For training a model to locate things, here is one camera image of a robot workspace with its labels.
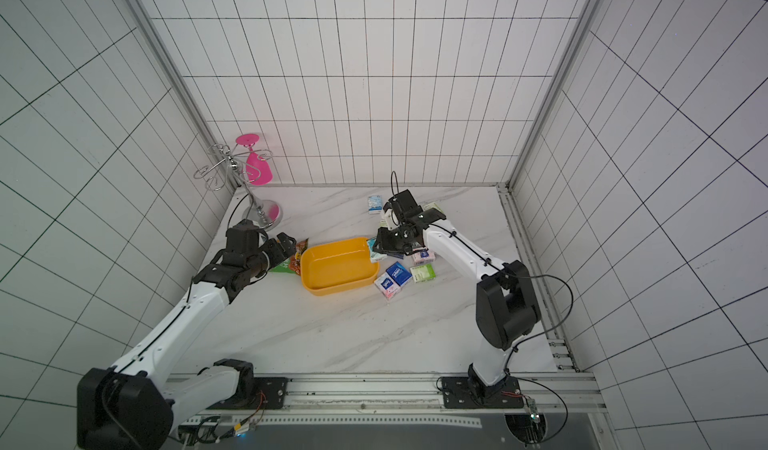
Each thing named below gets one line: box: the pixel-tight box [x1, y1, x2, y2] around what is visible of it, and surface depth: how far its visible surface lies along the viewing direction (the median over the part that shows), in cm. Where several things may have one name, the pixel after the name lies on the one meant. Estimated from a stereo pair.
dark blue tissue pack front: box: [386, 261, 413, 287], surface depth 94 cm
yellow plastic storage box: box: [300, 238, 380, 296], surface depth 96 cm
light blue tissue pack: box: [368, 195, 383, 215], surface depth 112 cm
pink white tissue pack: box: [374, 272, 401, 300], surface depth 91 cm
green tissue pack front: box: [410, 264, 437, 283], surface depth 94 cm
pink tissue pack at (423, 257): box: [411, 250, 436, 265], surface depth 97 cm
